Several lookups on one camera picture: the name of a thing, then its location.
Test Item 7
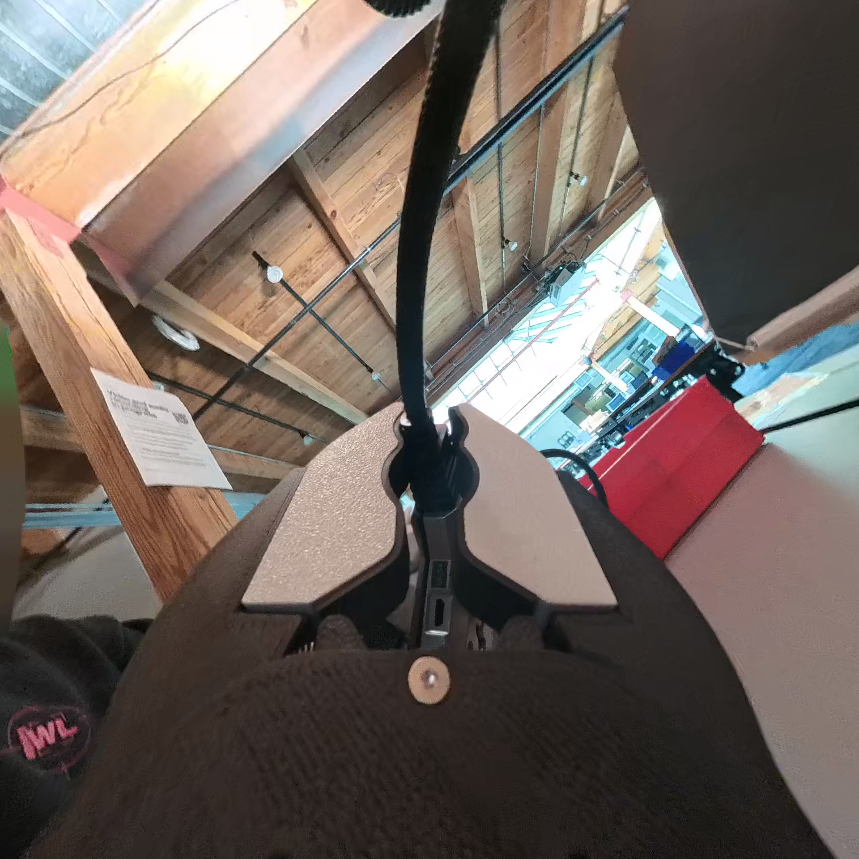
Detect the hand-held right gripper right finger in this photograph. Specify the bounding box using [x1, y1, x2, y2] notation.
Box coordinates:
[447, 403, 620, 615]

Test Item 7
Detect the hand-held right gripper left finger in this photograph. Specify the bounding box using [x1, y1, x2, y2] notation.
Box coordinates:
[239, 401, 413, 615]

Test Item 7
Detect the grey port hub adapter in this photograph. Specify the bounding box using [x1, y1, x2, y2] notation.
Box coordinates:
[406, 503, 465, 653]

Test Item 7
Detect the black hub cable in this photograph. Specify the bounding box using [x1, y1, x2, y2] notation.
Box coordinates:
[395, 0, 506, 514]

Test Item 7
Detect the grey desk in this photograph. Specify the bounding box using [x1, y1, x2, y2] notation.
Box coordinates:
[664, 349, 859, 816]

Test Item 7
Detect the light blue bar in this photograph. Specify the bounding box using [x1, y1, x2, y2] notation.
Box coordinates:
[20, 492, 266, 532]

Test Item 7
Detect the red plastic bin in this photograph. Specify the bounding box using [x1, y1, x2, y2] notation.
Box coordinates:
[589, 374, 766, 561]

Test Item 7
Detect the white paper notice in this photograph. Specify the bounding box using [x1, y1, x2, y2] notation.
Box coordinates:
[90, 367, 234, 491]

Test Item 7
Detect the round white ceiling lamp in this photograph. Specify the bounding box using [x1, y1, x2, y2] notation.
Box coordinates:
[151, 313, 202, 353]

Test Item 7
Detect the person's black clothing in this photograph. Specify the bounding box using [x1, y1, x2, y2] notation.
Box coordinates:
[0, 614, 158, 859]

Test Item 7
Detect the wooden beam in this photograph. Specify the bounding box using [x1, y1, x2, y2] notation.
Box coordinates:
[0, 0, 444, 306]

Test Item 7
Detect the dark monitor with pale stand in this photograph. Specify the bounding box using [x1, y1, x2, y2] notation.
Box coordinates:
[614, 0, 859, 366]

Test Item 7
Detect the thin black cable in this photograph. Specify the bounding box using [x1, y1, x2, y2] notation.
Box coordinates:
[757, 396, 859, 432]

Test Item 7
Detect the wooden post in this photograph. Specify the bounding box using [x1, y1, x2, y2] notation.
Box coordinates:
[0, 201, 239, 605]

